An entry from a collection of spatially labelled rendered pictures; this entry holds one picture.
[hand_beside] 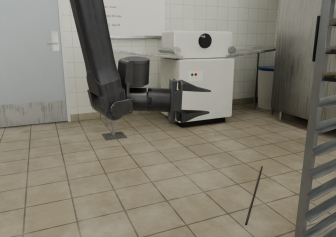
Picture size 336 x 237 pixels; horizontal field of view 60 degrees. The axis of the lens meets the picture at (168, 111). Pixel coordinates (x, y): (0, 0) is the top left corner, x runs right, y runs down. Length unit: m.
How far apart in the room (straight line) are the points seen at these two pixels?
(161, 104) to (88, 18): 0.25
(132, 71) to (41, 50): 3.48
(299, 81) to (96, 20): 3.50
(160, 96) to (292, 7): 3.50
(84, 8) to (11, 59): 3.56
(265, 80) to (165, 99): 4.26
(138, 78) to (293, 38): 3.46
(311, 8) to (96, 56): 3.44
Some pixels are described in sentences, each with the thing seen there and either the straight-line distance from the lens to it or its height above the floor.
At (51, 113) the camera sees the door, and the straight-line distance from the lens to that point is 4.21.
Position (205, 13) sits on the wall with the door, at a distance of 4.75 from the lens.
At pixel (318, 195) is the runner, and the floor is 0.50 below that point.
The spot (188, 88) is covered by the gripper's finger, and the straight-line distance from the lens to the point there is 0.68.
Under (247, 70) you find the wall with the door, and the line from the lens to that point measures 5.25.
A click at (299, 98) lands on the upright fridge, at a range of 3.95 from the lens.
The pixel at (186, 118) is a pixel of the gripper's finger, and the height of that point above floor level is 0.90.
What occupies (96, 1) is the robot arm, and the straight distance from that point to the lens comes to 0.59.
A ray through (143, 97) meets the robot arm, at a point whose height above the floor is 0.96.
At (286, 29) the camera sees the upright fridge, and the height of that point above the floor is 1.22.
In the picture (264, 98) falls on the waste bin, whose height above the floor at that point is 0.18.
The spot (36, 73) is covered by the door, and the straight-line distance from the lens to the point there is 4.12.
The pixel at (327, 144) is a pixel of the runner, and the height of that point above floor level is 0.69.
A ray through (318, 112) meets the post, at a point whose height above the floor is 0.83.
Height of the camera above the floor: 1.08
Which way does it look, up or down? 14 degrees down
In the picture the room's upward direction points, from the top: straight up
